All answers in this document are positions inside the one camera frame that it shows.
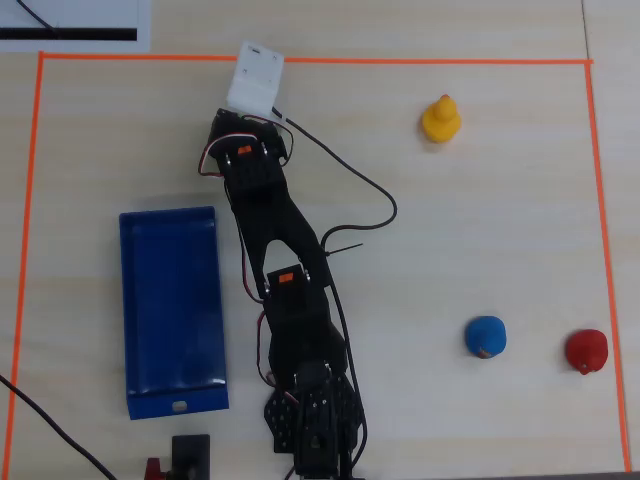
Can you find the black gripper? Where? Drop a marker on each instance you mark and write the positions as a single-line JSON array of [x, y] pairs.
[[242, 176]]

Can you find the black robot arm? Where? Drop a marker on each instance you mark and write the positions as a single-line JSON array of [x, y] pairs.
[[295, 320]]

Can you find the blue plastic box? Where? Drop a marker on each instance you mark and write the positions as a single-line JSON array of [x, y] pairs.
[[172, 310]]

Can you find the yellow rubber duck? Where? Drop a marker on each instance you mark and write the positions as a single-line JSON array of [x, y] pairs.
[[440, 122]]

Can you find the orange tape strip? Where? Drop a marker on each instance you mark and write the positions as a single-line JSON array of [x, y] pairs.
[[27, 225], [606, 250], [400, 61]]

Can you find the white paper sheet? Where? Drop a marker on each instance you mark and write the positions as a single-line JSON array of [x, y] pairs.
[[75, 15]]

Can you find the red toy ball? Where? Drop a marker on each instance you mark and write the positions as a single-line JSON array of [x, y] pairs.
[[587, 350]]

